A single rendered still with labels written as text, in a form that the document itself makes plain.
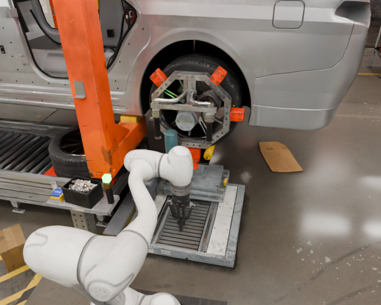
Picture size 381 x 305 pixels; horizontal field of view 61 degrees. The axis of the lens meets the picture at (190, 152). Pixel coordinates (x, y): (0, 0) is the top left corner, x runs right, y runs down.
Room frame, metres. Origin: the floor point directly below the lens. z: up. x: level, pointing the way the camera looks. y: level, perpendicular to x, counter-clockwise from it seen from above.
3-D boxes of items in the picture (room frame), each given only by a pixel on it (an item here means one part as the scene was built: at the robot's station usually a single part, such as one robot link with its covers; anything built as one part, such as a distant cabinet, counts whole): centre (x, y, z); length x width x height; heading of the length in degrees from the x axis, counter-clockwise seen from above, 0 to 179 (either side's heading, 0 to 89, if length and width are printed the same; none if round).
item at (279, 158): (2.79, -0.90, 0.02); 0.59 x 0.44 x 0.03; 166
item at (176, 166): (1.13, 0.06, 1.03); 0.13 x 0.11 x 0.16; 74
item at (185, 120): (2.00, 0.01, 0.85); 0.21 x 0.14 x 0.14; 166
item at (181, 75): (2.07, -0.01, 0.85); 0.54 x 0.07 x 0.54; 76
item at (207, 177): (2.24, -0.05, 0.32); 0.40 x 0.30 x 0.28; 76
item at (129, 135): (2.16, 0.49, 0.69); 0.52 x 0.17 x 0.35; 166
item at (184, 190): (1.13, 0.04, 0.92); 0.09 x 0.09 x 0.06
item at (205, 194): (2.24, -0.05, 0.13); 0.50 x 0.36 x 0.10; 76
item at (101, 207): (1.64, 0.69, 0.44); 0.43 x 0.17 x 0.03; 76
